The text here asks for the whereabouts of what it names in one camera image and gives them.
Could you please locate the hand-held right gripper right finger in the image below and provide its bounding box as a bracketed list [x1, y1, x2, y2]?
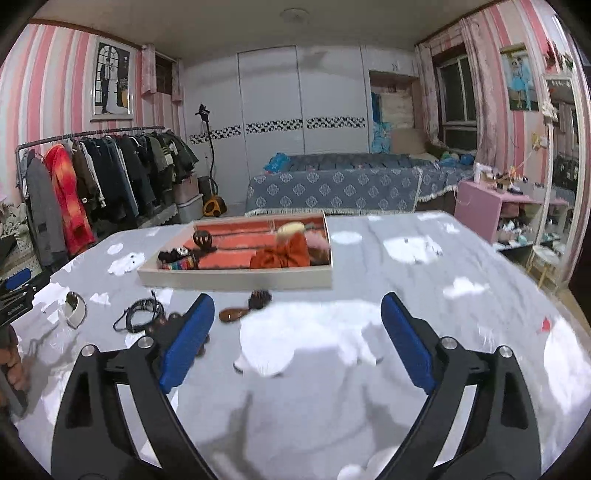
[376, 292, 541, 480]

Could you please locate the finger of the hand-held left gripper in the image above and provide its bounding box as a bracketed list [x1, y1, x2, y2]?
[8, 268, 52, 296]

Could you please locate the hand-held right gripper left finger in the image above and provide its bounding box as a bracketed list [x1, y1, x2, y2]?
[51, 293, 218, 480]

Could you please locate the brown wooden bead bracelet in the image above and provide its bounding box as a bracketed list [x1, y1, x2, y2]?
[147, 313, 211, 357]

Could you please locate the white tray with red lining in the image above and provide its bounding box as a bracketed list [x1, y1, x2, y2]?
[137, 211, 334, 291]

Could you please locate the black plush hair tie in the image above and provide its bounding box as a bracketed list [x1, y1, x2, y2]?
[158, 247, 191, 265]

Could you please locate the black claw hair clip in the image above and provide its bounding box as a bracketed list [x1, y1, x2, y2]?
[193, 230, 217, 254]

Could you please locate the orange bow scrunchie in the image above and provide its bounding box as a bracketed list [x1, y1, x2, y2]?
[249, 233, 311, 269]

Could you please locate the pink knitted carrot hair clip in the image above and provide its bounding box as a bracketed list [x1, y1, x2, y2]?
[305, 228, 329, 252]

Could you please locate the yellow pineapple plush hair clip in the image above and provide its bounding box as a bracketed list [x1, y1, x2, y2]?
[276, 222, 306, 241]

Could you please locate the person's left hand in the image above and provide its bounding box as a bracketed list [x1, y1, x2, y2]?
[0, 323, 29, 398]

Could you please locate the brown and black hair clip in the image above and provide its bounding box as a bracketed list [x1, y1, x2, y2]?
[218, 290, 273, 324]

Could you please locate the white storage box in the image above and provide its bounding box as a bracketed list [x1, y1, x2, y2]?
[178, 194, 205, 223]

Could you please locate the row of hanging clothes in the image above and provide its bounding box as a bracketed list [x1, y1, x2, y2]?
[21, 130, 199, 268]

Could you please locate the metal clothes rack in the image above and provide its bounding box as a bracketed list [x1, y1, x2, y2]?
[15, 126, 167, 160]

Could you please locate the black and yellow garment steamer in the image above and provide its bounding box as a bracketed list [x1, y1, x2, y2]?
[195, 104, 227, 217]

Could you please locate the pink cabinet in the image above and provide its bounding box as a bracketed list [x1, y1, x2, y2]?
[455, 180, 571, 245]

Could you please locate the pink storage box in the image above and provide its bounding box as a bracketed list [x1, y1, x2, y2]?
[173, 174, 200, 200]

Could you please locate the white round stool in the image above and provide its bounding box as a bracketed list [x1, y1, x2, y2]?
[529, 247, 561, 282]

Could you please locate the sofa with blue patterned cover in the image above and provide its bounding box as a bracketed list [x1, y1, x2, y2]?
[245, 152, 476, 217]

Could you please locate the blue plush toy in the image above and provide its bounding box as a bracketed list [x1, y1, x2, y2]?
[438, 150, 476, 166]

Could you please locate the blue plastic bag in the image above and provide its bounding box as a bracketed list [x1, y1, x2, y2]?
[264, 152, 291, 174]

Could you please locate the blue hanging garment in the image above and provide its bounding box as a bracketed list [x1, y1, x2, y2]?
[369, 91, 393, 154]

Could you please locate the white framed standing mirror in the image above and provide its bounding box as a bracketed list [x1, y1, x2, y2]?
[531, 74, 585, 289]

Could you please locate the large window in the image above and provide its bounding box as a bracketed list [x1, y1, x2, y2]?
[436, 54, 478, 151]

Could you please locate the small window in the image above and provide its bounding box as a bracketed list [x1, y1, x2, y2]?
[154, 53, 174, 95]

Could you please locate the pink floral curtain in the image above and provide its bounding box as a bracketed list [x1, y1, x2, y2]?
[414, 44, 439, 144]
[459, 16, 504, 169]

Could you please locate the white wardrobe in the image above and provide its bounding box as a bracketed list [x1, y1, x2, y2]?
[182, 45, 419, 213]

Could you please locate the black cord bracelet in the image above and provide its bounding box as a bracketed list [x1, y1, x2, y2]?
[113, 298, 164, 334]

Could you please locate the framed window wall poster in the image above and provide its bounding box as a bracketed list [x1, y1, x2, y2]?
[90, 37, 136, 121]

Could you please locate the couple wall poster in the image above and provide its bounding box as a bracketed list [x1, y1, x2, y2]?
[499, 44, 540, 112]

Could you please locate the red flower wall decoration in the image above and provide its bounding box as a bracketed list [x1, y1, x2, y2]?
[545, 39, 575, 75]

